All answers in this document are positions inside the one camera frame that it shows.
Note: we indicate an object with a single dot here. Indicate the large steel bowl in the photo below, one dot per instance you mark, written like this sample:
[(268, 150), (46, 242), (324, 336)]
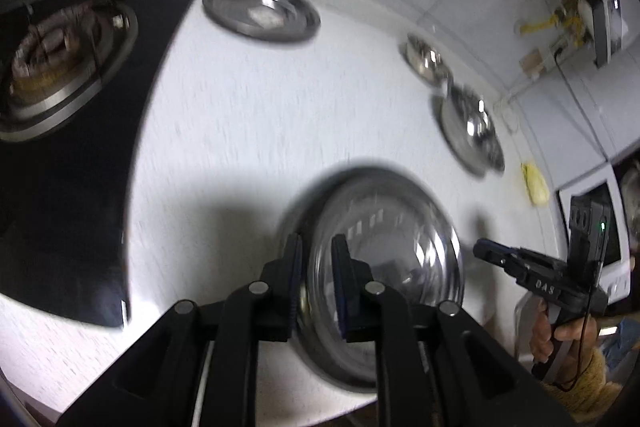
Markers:
[(393, 225)]

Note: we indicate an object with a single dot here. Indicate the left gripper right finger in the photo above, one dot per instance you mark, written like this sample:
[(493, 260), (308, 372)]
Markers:
[(370, 312)]

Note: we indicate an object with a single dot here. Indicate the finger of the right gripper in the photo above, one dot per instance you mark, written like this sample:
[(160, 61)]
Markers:
[(492, 252)]

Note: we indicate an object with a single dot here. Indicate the medium steel bowl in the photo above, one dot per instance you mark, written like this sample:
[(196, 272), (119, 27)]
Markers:
[(470, 131)]

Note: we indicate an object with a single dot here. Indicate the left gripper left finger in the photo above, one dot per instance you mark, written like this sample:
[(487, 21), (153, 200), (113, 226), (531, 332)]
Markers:
[(261, 312)]

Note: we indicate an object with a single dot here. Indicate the white water heater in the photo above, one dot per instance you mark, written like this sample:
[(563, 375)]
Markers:
[(612, 25)]

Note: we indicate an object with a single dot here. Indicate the steel plate with label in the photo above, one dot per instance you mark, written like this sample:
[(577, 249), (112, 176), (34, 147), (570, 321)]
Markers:
[(280, 21)]

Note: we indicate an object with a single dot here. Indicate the black gas stove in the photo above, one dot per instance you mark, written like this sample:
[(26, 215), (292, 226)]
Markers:
[(75, 79)]

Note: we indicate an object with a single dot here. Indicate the small steel bowl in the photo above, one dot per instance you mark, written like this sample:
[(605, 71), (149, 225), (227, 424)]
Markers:
[(426, 61)]

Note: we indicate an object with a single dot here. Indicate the beige wall socket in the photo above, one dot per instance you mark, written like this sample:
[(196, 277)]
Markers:
[(533, 65)]

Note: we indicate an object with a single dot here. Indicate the right hand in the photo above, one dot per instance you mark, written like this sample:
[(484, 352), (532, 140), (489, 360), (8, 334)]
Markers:
[(581, 334)]

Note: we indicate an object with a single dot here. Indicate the white microwave oven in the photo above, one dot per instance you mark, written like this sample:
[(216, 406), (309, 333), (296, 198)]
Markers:
[(600, 185)]

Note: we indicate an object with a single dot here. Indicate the yellow sponge cloth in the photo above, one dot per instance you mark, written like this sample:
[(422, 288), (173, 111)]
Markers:
[(536, 185)]

